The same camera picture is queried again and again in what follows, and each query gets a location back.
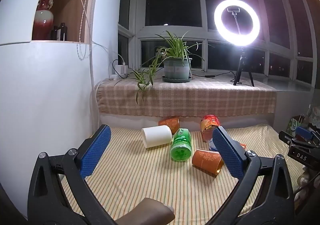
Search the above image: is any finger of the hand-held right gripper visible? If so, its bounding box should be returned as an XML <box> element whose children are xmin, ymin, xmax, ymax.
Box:
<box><xmin>278</xmin><ymin>126</ymin><xmax>315</xmax><ymax>145</ymax></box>

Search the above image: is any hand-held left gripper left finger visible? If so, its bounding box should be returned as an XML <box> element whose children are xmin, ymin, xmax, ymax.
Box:
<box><xmin>27</xmin><ymin>124</ymin><xmax>118</xmax><ymax>225</ymax></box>

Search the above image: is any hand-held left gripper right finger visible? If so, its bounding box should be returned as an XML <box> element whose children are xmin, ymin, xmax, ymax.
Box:
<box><xmin>205</xmin><ymin>126</ymin><xmax>297</xmax><ymax>225</ymax></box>

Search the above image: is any orange patterned cup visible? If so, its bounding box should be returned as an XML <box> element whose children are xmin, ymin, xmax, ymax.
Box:
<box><xmin>192</xmin><ymin>149</ymin><xmax>224</xmax><ymax>177</ymax></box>
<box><xmin>158</xmin><ymin>116</ymin><xmax>180</xmax><ymax>135</ymax></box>

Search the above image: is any green box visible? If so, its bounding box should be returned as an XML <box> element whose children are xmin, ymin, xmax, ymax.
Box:
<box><xmin>287</xmin><ymin>115</ymin><xmax>307</xmax><ymax>137</ymax></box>

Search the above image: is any lace cloth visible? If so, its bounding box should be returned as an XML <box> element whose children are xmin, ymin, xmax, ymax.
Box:
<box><xmin>307</xmin><ymin>104</ymin><xmax>320</xmax><ymax>131</ymax></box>

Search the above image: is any green plastic bottle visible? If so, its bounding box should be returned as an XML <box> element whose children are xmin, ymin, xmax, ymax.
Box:
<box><xmin>170</xmin><ymin>128</ymin><xmax>192</xmax><ymax>163</ymax></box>

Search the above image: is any striped mat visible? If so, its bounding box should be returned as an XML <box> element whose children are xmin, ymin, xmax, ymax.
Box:
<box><xmin>59</xmin><ymin>123</ymin><xmax>304</xmax><ymax>225</ymax></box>

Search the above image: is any plaid cloth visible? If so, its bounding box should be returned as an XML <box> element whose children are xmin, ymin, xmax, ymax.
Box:
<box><xmin>96</xmin><ymin>75</ymin><xmax>278</xmax><ymax>118</ymax></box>

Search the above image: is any white power strip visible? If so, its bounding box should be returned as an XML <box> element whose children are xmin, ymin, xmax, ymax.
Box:
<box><xmin>110</xmin><ymin>73</ymin><xmax>129</xmax><ymax>81</ymax></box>

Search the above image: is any brown rounded object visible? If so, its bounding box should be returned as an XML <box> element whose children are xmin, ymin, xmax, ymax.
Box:
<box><xmin>116</xmin><ymin>197</ymin><xmax>175</xmax><ymax>225</ymax></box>

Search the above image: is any black tripod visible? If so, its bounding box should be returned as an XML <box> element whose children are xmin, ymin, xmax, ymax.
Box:
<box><xmin>233</xmin><ymin>45</ymin><xmax>255</xmax><ymax>87</ymax></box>

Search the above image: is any green pot saucer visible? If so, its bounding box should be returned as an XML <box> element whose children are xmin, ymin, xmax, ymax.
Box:
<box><xmin>161</xmin><ymin>76</ymin><xmax>193</xmax><ymax>83</ymax></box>

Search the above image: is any green flower pot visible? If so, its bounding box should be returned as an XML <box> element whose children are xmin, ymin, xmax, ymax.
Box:
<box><xmin>163</xmin><ymin>57</ymin><xmax>192</xmax><ymax>80</ymax></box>

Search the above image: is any spider plant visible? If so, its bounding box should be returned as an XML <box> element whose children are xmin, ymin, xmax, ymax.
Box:
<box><xmin>114</xmin><ymin>30</ymin><xmax>214</xmax><ymax>104</ymax></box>

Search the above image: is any wooden shelf niche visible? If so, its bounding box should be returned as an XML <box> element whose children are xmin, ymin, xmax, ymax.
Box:
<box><xmin>31</xmin><ymin>0</ymin><xmax>98</xmax><ymax>44</ymax></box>

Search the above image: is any red and white vase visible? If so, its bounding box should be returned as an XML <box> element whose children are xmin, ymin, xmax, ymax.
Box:
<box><xmin>32</xmin><ymin>0</ymin><xmax>59</xmax><ymax>40</ymax></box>

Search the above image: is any black cable with switch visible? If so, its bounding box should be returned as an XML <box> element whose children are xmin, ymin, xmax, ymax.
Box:
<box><xmin>192</xmin><ymin>71</ymin><xmax>237</xmax><ymax>82</ymax></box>

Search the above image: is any beaded blind cord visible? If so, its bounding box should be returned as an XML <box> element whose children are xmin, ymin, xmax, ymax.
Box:
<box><xmin>76</xmin><ymin>0</ymin><xmax>97</xmax><ymax>61</ymax></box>

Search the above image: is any window frame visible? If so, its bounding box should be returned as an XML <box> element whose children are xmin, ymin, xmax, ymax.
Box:
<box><xmin>117</xmin><ymin>0</ymin><xmax>320</xmax><ymax>92</ymax></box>

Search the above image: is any ring light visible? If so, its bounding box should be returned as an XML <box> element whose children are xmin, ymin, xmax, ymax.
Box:
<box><xmin>214</xmin><ymin>0</ymin><xmax>260</xmax><ymax>47</ymax></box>

